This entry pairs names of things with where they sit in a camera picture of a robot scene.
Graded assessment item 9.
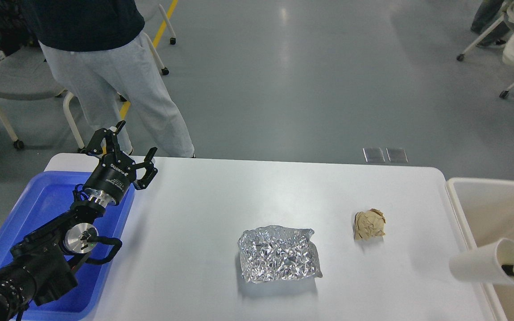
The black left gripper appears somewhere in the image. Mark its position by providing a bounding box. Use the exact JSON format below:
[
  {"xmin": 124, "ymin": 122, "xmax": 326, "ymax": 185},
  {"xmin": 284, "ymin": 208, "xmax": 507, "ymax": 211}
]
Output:
[{"xmin": 82, "ymin": 120, "xmax": 158, "ymax": 206}]

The white paper cup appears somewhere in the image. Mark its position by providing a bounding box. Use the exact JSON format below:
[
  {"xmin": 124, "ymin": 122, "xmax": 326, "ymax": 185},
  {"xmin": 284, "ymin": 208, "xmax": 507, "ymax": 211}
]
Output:
[{"xmin": 448, "ymin": 238, "xmax": 514, "ymax": 286}]

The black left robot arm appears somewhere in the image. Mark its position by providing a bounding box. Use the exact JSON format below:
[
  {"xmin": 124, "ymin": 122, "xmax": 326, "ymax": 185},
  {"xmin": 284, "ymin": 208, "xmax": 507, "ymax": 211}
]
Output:
[{"xmin": 0, "ymin": 120, "xmax": 158, "ymax": 321}]

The beige plastic bin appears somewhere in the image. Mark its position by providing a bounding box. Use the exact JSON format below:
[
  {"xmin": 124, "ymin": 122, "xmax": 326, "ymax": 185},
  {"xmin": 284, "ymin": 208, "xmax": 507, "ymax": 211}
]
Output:
[{"xmin": 446, "ymin": 177, "xmax": 514, "ymax": 321}]

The blue plastic bin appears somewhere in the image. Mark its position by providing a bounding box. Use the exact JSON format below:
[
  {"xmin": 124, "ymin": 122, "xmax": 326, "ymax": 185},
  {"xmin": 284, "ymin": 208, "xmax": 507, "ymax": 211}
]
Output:
[{"xmin": 0, "ymin": 171, "xmax": 136, "ymax": 321}]

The white chair with wheels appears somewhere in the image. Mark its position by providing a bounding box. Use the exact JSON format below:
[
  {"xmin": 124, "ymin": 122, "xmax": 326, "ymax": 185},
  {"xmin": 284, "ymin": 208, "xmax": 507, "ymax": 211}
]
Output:
[{"xmin": 136, "ymin": 0, "xmax": 178, "ymax": 76}]

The person in grey trousers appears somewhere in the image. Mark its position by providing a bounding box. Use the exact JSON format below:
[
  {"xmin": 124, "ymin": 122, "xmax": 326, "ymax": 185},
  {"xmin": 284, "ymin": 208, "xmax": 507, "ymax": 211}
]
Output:
[{"xmin": 19, "ymin": 0, "xmax": 195, "ymax": 158}]

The grey office chair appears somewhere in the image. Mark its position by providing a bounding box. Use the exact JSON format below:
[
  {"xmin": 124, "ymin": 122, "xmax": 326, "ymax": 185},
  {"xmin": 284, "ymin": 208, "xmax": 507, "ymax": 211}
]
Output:
[{"xmin": 0, "ymin": 47, "xmax": 66, "ymax": 150}]

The crumpled brown paper ball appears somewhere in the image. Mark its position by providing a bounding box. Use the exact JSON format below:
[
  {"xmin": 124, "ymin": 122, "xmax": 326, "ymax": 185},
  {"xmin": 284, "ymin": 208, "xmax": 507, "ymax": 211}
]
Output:
[{"xmin": 354, "ymin": 209, "xmax": 386, "ymax": 240}]

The metal floor plate right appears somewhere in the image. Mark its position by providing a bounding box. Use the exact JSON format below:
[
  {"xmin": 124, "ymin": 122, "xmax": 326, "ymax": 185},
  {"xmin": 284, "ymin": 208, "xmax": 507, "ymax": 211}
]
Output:
[{"xmin": 386, "ymin": 148, "xmax": 409, "ymax": 163}]

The metal floor plate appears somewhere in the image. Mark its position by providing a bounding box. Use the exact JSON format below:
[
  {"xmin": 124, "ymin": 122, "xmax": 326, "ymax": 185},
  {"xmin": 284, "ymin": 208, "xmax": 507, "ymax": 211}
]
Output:
[
  {"xmin": 362, "ymin": 148, "xmax": 386, "ymax": 163},
  {"xmin": 386, "ymin": 148, "xmax": 409, "ymax": 163}
]

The metal floor plate left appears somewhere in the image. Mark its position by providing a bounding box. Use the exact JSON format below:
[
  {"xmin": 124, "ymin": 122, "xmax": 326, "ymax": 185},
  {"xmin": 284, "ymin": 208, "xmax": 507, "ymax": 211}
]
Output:
[{"xmin": 362, "ymin": 148, "xmax": 386, "ymax": 163}]

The crumpled aluminium foil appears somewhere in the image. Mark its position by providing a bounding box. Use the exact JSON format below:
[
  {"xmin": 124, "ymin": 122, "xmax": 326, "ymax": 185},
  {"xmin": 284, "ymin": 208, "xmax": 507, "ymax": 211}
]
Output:
[{"xmin": 237, "ymin": 225, "xmax": 323, "ymax": 284}]

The seated person right background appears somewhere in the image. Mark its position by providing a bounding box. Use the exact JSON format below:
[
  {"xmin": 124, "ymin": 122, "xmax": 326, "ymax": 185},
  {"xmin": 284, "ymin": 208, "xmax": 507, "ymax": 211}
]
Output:
[{"xmin": 470, "ymin": 0, "xmax": 510, "ymax": 48}]

